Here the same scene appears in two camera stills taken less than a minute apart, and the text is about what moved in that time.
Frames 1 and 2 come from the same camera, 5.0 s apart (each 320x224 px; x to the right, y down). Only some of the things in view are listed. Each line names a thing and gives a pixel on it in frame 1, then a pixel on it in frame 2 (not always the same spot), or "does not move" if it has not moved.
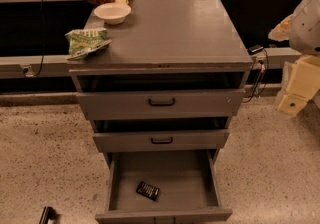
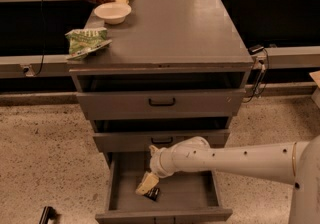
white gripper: (306, 33) to (155, 164)
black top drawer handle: (161, 104) does not move
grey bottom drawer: (188, 184) does not move
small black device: (147, 190) does not move
